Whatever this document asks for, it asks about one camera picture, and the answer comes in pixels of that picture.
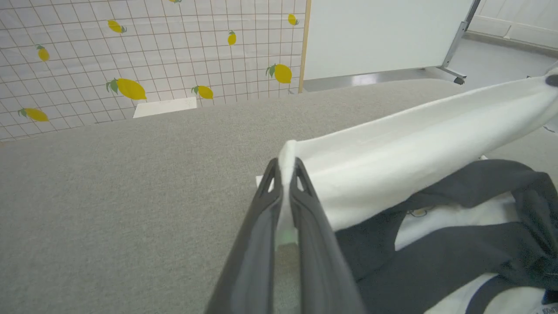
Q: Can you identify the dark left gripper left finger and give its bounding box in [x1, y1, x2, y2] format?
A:
[205, 158, 284, 314]

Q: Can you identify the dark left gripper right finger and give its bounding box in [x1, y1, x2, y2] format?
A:
[289, 157, 367, 314]

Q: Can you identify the white and black t-shirt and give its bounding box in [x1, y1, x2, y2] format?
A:
[255, 74, 558, 314]

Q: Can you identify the grey fabric work surface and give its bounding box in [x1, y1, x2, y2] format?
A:
[0, 78, 558, 314]

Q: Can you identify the white box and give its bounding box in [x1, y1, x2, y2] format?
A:
[133, 97, 198, 119]

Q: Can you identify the whiteboard on wheeled stand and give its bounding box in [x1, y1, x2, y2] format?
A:
[302, 0, 483, 86]

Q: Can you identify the lemon print grid screen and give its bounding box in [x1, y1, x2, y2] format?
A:
[0, 0, 312, 143]

